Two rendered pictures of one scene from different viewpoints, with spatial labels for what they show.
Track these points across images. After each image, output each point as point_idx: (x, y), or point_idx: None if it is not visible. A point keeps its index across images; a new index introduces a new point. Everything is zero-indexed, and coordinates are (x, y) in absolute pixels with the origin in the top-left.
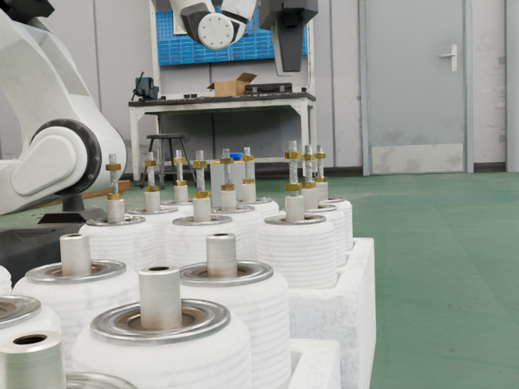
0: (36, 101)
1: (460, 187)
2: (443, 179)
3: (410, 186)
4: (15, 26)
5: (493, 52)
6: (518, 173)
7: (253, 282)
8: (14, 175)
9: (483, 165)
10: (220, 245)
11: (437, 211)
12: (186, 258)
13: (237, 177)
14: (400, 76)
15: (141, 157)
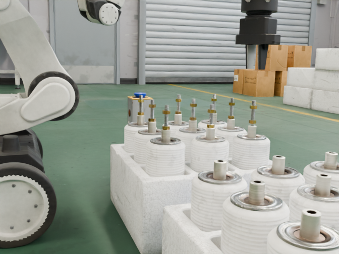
0: (32, 58)
1: (127, 94)
2: (109, 88)
3: (96, 93)
4: (23, 6)
5: (131, 11)
6: (146, 85)
7: None
8: (24, 108)
9: (125, 79)
10: (336, 156)
11: None
12: (215, 158)
13: (148, 107)
14: (75, 19)
15: None
